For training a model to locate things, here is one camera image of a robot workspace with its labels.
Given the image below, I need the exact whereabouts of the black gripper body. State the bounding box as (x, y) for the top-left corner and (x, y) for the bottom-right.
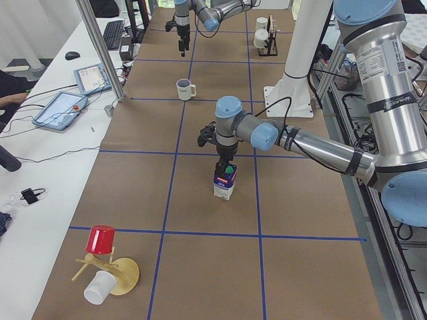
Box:
(215, 145), (238, 175)
(177, 24), (190, 43)

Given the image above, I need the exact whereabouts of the white blue milk carton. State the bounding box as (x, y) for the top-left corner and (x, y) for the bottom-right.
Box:
(213, 164), (238, 201)

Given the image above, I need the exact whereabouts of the white mug grey inside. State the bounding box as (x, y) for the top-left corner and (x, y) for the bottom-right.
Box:
(176, 79), (197, 101)

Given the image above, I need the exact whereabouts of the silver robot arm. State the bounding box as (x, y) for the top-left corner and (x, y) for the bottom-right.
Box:
(165, 0), (261, 57)
(197, 1), (426, 227)

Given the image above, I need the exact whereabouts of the red plastic cup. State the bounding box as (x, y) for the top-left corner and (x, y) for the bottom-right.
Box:
(85, 225), (115, 255)

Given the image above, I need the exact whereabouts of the wooden cup tree stand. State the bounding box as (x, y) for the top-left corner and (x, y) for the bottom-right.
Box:
(71, 247), (140, 296)

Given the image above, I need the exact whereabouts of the white plastic cup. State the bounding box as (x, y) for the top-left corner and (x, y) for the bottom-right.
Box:
(83, 270), (117, 305)

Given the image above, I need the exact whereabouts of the black power adapter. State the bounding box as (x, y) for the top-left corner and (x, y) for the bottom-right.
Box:
(119, 36), (134, 61)

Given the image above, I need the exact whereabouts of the black keyboard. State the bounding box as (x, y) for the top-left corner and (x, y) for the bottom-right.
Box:
(103, 20), (124, 51)

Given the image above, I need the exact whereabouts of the far teach pendant tablet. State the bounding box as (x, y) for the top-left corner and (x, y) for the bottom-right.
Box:
(73, 63), (111, 95)

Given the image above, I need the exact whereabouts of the teach pendant tablet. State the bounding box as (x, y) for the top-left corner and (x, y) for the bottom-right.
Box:
(31, 91), (88, 131)
(73, 63), (111, 95)

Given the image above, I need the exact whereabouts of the black computer mouse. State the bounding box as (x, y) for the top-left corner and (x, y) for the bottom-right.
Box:
(65, 51), (81, 61)

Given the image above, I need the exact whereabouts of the near teach pendant tablet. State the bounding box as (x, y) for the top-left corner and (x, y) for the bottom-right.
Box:
(31, 91), (88, 131)

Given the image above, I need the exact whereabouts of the small black device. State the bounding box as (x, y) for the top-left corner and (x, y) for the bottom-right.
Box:
(20, 188), (46, 205)

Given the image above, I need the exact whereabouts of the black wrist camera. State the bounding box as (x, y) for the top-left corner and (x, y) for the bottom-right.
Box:
(165, 20), (177, 32)

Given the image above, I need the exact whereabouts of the black camera cable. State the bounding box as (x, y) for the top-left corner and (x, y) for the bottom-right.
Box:
(188, 13), (221, 38)

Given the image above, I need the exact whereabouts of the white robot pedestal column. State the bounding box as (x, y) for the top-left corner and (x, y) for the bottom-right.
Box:
(264, 0), (332, 118)

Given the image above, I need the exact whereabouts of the black wire cup rack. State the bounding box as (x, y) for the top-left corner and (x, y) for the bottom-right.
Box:
(257, 15), (278, 57)

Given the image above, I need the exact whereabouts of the aluminium frame post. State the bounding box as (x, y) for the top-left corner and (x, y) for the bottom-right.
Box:
(75, 0), (125, 102)

